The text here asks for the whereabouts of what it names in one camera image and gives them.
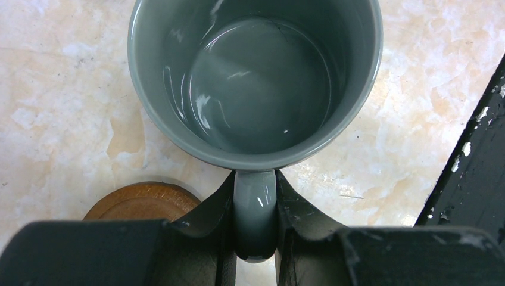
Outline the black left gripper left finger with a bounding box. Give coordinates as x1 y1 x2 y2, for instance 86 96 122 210
1 173 236 285

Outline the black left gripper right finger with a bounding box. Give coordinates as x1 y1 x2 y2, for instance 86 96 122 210
275 171 504 285

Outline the light brown wooden coaster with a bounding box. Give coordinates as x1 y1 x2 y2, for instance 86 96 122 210
83 181 201 222

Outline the grey green mug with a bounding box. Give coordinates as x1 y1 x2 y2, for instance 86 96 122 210
127 1 383 263

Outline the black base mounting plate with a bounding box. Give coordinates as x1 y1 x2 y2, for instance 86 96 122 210
415 61 504 247

